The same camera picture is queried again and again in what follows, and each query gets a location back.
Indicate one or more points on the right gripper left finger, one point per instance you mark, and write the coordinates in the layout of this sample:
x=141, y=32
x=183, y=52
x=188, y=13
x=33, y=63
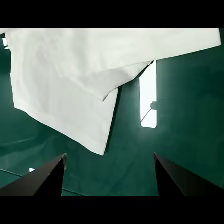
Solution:
x=43, y=180

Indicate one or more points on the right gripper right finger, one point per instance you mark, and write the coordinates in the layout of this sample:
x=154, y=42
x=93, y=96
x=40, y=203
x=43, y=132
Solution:
x=180, y=180

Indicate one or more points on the white T-shirt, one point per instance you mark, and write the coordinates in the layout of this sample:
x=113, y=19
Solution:
x=66, y=83

